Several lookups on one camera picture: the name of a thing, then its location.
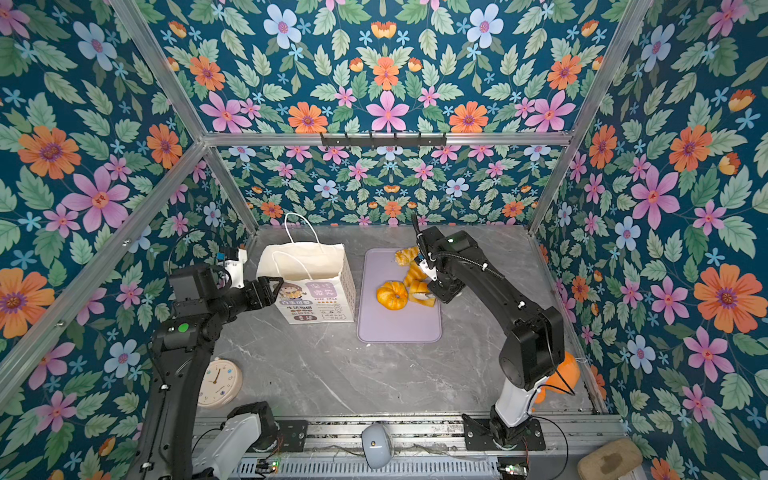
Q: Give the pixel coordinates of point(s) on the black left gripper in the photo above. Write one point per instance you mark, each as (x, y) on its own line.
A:
(266, 295)

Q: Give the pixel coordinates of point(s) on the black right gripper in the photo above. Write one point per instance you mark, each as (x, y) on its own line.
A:
(443, 296)

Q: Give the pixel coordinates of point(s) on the white paper bag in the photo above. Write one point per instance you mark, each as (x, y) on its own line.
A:
(318, 285)

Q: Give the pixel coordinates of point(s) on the metal tongs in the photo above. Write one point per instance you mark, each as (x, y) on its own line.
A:
(428, 271)

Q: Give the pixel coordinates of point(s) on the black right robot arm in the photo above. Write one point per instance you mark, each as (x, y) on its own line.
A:
(534, 346)

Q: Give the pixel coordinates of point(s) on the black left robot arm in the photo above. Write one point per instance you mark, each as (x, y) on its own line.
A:
(180, 352)

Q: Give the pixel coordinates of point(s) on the square toast bread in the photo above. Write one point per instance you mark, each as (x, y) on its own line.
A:
(419, 293)

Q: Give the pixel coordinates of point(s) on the striped croissant bread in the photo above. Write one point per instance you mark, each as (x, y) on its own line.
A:
(414, 275)

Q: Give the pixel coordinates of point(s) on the twisted bread top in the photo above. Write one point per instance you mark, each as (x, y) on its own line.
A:
(406, 256)

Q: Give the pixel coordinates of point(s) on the round pumpkin bread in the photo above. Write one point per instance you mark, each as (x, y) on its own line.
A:
(392, 295)

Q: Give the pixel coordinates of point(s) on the purple cutting mat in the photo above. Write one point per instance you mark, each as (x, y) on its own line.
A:
(415, 323)

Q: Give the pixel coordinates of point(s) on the round beige clock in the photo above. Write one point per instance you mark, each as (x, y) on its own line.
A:
(221, 383)

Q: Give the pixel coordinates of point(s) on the orange plush toy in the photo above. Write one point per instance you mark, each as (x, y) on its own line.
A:
(563, 381)

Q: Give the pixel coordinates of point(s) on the black hook rack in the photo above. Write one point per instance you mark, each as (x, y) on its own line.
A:
(371, 140)

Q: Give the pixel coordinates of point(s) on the tan sponge block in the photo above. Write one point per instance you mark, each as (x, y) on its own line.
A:
(611, 461)

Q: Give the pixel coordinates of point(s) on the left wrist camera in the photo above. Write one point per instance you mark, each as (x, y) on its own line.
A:
(233, 260)

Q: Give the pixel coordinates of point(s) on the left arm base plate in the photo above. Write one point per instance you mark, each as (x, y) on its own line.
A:
(292, 435)

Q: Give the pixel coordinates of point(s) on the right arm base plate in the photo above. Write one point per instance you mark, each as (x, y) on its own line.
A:
(494, 435)

